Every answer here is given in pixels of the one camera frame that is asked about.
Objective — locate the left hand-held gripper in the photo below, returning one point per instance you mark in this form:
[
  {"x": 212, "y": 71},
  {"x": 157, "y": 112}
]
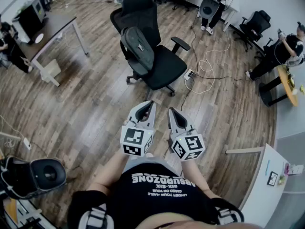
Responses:
[{"x": 135, "y": 139}]

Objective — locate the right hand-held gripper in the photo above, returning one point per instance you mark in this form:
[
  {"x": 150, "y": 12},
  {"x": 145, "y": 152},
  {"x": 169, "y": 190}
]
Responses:
[{"x": 190, "y": 143}]

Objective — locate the black mesh office chair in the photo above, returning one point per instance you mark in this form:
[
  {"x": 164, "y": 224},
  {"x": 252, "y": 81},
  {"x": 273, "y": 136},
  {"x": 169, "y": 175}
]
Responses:
[{"x": 166, "y": 68}]

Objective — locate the grey backpack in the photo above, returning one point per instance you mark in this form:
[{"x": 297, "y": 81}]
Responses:
[{"x": 140, "y": 51}]

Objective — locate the person's left forearm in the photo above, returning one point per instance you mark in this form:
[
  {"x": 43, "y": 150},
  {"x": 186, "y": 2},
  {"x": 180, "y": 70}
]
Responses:
[{"x": 112, "y": 168}]

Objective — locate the person's right forearm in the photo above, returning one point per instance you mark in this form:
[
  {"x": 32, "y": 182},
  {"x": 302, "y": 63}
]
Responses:
[{"x": 195, "y": 175}]

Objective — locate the person's light jeans legs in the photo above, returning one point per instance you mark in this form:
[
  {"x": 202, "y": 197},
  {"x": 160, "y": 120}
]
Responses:
[{"x": 143, "y": 162}]

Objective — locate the white power strip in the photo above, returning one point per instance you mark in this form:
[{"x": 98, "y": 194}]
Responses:
[{"x": 188, "y": 75}]

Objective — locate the person's black printed t-shirt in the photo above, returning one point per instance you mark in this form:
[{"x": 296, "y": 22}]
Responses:
[{"x": 155, "y": 199}]

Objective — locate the cream storage box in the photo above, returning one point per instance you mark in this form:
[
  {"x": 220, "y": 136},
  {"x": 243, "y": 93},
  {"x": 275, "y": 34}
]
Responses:
[{"x": 51, "y": 70}]

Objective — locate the black framed card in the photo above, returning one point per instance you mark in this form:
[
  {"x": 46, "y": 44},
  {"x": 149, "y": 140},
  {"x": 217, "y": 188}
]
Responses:
[{"x": 272, "y": 178}]

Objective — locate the round wooden table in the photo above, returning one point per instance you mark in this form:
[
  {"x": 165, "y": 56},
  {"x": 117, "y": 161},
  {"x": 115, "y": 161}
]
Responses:
[{"x": 287, "y": 87}]

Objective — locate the white power adapter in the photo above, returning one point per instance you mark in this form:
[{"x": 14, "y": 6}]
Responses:
[{"x": 27, "y": 143}]

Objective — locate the small yellow green item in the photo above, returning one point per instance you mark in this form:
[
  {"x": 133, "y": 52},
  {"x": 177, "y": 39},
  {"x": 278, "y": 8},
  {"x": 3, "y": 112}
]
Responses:
[{"x": 302, "y": 88}]

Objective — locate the white round disc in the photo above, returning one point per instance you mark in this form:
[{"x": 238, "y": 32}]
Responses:
[{"x": 39, "y": 38}]

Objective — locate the black and white box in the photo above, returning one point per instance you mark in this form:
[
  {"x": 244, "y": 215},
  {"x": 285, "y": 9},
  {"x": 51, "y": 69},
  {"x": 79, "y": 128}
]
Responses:
[{"x": 29, "y": 20}]

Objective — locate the white table frame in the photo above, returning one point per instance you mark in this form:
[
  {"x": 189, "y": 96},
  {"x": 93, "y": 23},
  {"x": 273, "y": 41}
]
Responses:
[{"x": 9, "y": 136}]

